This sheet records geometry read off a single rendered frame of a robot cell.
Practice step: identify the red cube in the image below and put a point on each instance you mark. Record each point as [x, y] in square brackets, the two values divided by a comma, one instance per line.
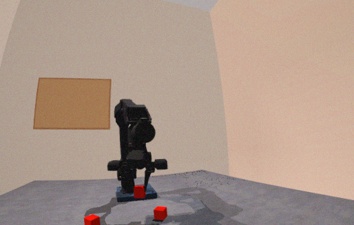
[139, 191]
[92, 220]
[160, 213]

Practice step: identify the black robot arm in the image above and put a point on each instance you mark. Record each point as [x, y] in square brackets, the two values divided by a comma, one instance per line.
[140, 130]

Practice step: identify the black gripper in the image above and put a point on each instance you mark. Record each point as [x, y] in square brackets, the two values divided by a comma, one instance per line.
[159, 164]

